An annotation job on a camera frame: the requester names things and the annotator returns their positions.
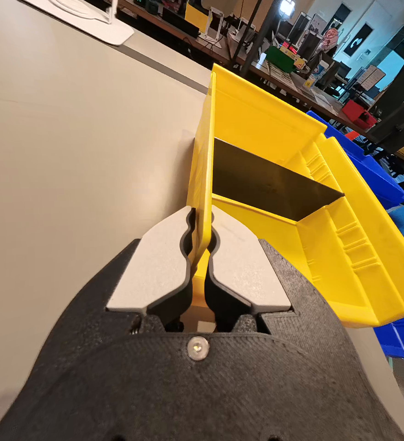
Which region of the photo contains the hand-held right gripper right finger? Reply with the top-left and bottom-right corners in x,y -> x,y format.
205,209 -> 293,319

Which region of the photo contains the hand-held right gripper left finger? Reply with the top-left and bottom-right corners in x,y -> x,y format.
105,205 -> 198,317

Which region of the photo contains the yellow storage bin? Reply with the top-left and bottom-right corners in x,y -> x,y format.
186,64 -> 404,328

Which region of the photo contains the black bin divider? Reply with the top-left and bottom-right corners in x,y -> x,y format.
212,137 -> 346,223

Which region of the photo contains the green box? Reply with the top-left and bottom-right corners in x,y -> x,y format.
266,45 -> 300,74

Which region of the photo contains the white stand base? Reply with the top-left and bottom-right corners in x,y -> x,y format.
22,0 -> 136,47

